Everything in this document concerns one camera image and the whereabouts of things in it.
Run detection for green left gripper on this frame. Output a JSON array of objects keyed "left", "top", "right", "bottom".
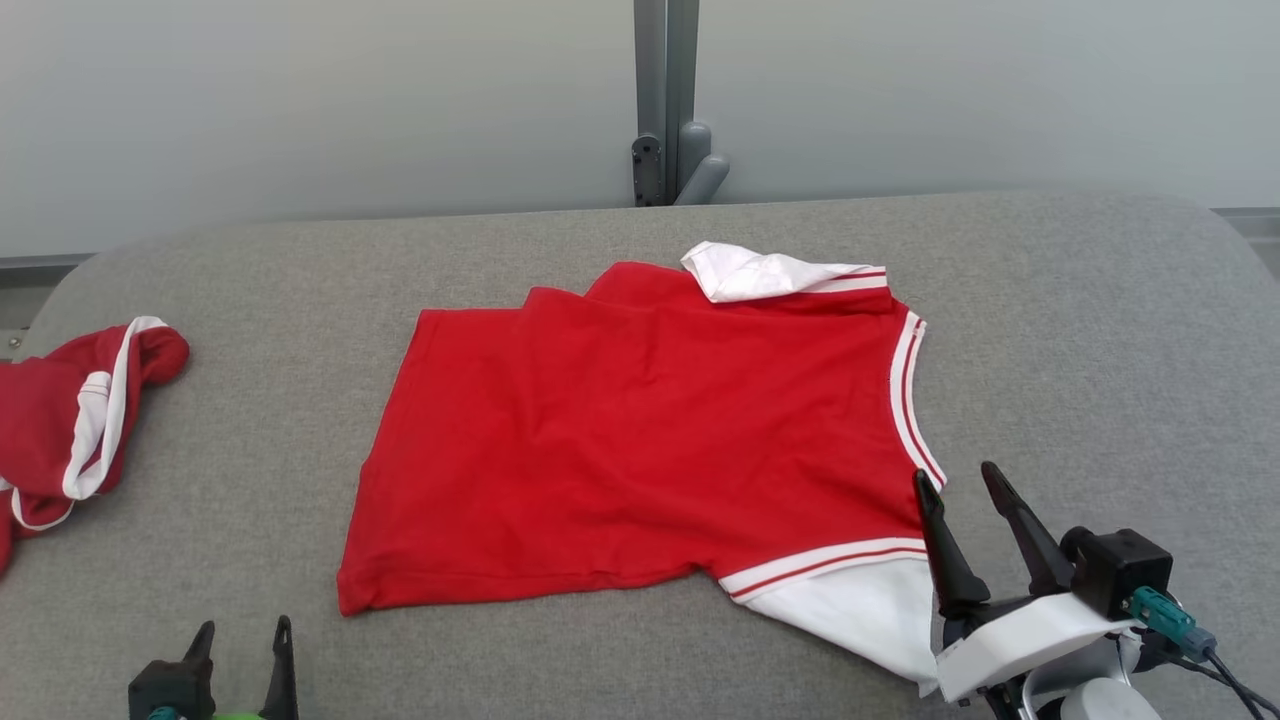
[{"left": 183, "top": 615, "right": 300, "bottom": 720}]

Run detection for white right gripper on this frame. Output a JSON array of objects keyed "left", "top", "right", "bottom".
[{"left": 913, "top": 461, "right": 1141, "bottom": 703}]

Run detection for red shorts with white stripe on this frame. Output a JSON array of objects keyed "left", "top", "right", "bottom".
[{"left": 0, "top": 317, "right": 191, "bottom": 577}]

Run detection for red Bulls basketball jersey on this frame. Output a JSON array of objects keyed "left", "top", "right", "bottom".
[{"left": 337, "top": 240, "right": 947, "bottom": 697}]

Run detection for grey fabric sofa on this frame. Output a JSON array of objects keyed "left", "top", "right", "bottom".
[{"left": 0, "top": 190, "right": 1280, "bottom": 720}]

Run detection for black bracket plate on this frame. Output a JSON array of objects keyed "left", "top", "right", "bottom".
[{"left": 631, "top": 135, "right": 664, "bottom": 208}]

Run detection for right cable with teal plug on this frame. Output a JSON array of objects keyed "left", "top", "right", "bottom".
[{"left": 1130, "top": 587, "right": 1280, "bottom": 720}]

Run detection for grey metal post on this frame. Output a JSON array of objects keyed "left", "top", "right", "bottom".
[{"left": 633, "top": 0, "right": 700, "bottom": 206}]

